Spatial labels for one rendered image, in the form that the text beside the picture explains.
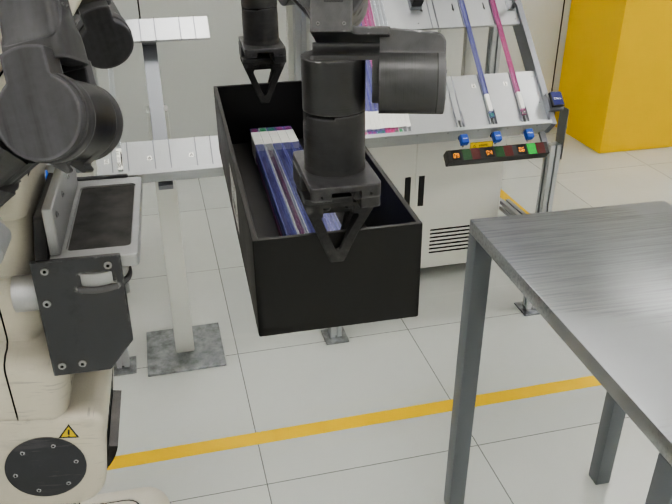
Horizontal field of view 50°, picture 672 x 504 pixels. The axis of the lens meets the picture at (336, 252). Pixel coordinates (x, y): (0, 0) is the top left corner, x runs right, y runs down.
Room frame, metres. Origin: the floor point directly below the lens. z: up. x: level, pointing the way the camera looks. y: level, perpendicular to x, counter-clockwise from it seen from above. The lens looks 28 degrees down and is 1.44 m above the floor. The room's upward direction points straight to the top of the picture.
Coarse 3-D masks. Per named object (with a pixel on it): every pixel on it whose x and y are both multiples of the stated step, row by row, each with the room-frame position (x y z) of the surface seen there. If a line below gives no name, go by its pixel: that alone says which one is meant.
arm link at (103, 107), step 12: (84, 84) 0.66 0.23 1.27; (96, 96) 0.65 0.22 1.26; (96, 108) 0.64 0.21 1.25; (108, 108) 0.67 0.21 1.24; (96, 120) 0.63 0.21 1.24; (108, 120) 0.66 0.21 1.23; (96, 132) 0.63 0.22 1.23; (108, 132) 0.66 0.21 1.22; (96, 144) 0.64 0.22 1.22; (108, 144) 0.66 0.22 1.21; (84, 156) 0.64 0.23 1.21; (96, 156) 0.66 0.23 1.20; (60, 168) 0.61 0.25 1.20; (84, 168) 0.65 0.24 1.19
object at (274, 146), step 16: (256, 128) 1.16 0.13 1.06; (272, 128) 1.16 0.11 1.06; (288, 128) 1.16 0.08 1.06; (256, 144) 1.08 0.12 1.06; (272, 144) 1.08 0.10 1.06; (288, 144) 1.08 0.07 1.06; (256, 160) 1.08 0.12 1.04; (272, 160) 1.01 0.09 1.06; (288, 160) 1.01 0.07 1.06; (272, 176) 0.95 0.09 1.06; (288, 176) 0.95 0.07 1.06; (272, 192) 0.89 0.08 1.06; (288, 192) 0.89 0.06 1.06; (272, 208) 0.89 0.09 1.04; (288, 208) 0.84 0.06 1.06; (288, 224) 0.80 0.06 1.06; (304, 224) 0.80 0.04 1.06; (336, 224) 0.79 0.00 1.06
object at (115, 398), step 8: (112, 384) 0.92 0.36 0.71; (120, 392) 0.92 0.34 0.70; (112, 400) 0.90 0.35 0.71; (120, 400) 0.90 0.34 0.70; (112, 408) 0.88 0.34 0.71; (112, 416) 0.86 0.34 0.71; (112, 424) 0.84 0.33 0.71; (112, 432) 0.82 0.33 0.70; (112, 440) 0.81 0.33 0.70; (112, 448) 0.80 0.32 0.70; (112, 456) 0.80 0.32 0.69
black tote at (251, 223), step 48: (240, 96) 1.19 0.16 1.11; (288, 96) 1.20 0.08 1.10; (240, 144) 1.18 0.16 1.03; (240, 192) 0.74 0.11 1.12; (384, 192) 0.78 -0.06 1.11; (240, 240) 0.80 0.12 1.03; (288, 240) 0.63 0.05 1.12; (336, 240) 0.64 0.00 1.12; (384, 240) 0.65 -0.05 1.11; (288, 288) 0.63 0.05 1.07; (336, 288) 0.64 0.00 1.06; (384, 288) 0.65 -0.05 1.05
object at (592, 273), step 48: (480, 240) 1.30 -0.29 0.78; (528, 240) 1.26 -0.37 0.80; (576, 240) 1.26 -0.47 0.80; (624, 240) 1.26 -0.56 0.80; (480, 288) 1.32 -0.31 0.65; (528, 288) 1.09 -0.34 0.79; (576, 288) 1.08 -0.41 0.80; (624, 288) 1.08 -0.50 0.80; (480, 336) 1.33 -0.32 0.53; (576, 336) 0.93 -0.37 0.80; (624, 336) 0.93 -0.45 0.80; (624, 384) 0.82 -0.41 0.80
